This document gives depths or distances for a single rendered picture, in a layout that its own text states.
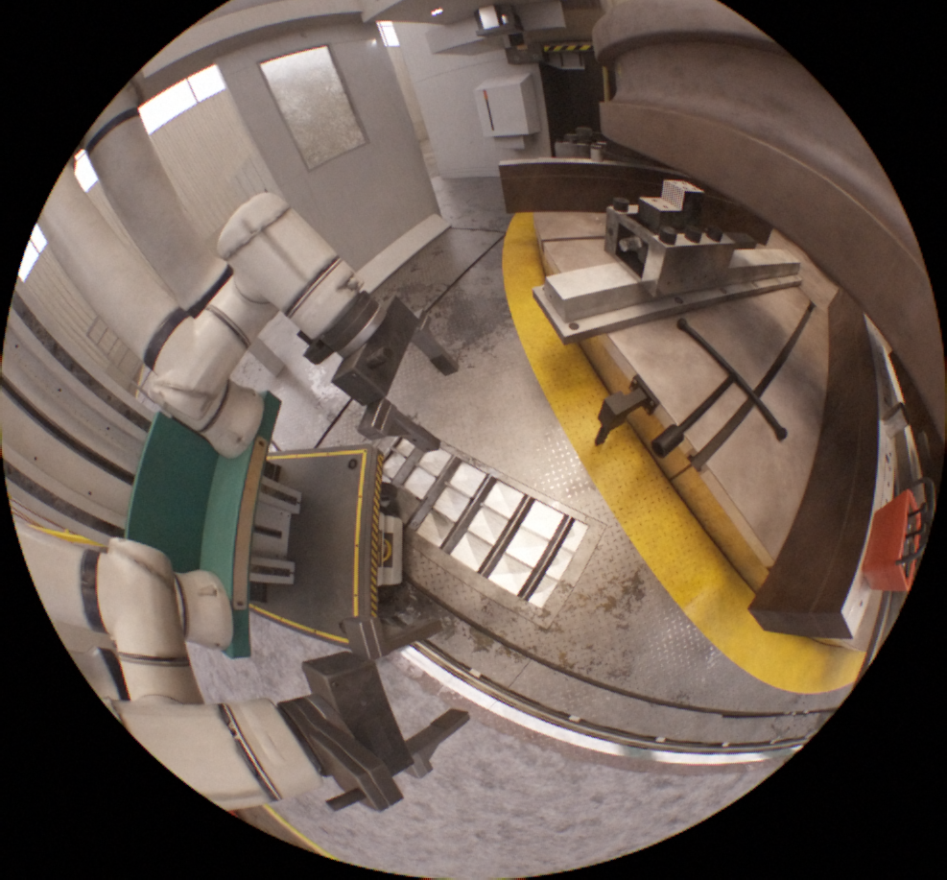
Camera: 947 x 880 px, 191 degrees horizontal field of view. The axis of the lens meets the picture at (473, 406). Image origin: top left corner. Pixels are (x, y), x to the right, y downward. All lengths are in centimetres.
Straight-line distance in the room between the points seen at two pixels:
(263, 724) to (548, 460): 113
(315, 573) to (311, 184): 218
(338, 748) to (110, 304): 45
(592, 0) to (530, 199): 289
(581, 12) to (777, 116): 299
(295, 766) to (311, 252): 41
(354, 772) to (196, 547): 70
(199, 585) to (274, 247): 63
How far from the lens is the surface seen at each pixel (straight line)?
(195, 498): 82
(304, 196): 220
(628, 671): 127
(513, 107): 383
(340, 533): 98
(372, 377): 30
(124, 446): 85
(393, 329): 34
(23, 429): 85
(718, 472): 101
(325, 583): 101
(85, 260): 47
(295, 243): 30
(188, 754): 25
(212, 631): 71
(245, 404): 73
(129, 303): 42
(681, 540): 125
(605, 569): 113
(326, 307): 29
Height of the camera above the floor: 110
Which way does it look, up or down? 58 degrees down
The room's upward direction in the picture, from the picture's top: 22 degrees counter-clockwise
